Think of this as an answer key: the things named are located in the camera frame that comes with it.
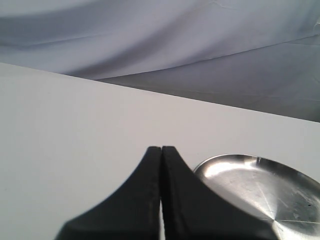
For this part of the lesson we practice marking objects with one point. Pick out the grey backdrop cloth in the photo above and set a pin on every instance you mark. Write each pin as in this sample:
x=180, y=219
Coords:
x=261, y=55

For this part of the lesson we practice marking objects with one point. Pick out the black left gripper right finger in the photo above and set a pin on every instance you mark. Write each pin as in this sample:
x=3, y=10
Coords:
x=192, y=211

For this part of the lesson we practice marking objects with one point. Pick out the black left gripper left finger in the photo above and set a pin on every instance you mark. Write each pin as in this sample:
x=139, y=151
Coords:
x=130, y=213

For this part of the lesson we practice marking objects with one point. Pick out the round stainless steel plate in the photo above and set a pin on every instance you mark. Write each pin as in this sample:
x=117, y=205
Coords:
x=282, y=196

